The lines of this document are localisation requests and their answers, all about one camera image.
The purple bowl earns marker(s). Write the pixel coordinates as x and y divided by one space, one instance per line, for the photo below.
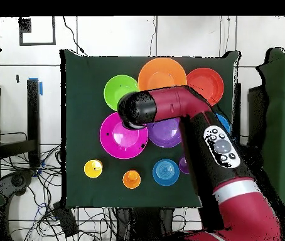
165 134

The pink bowl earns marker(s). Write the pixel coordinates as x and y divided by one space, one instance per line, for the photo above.
122 143

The green bowl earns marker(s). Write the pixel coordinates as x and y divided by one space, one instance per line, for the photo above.
116 90

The large orange bowl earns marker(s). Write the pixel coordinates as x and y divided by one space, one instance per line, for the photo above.
162 74

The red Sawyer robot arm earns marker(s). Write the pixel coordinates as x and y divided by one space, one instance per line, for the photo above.
172 103

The small blue bowl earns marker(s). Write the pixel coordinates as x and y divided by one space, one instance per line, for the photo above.
165 172

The orange cup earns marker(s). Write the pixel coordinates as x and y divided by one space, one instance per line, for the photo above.
131 179

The purple cup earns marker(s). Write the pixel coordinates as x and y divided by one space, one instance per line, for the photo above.
183 165

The yellow cup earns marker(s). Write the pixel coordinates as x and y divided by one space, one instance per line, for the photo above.
93 167

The dark green table cloth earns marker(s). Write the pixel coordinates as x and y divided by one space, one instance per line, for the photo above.
87 175

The red bowl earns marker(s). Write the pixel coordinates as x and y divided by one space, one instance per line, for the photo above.
207 82

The large blue bowl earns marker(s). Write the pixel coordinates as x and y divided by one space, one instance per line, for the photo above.
224 123

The blue tape strip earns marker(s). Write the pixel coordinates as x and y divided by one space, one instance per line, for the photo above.
40 89

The black metal stand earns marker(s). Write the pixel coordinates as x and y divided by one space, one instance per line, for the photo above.
33 113

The black power strip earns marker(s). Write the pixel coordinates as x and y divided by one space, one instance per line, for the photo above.
66 219

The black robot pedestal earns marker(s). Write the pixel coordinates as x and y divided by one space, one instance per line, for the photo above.
145 223

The black square frame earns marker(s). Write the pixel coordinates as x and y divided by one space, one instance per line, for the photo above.
25 25

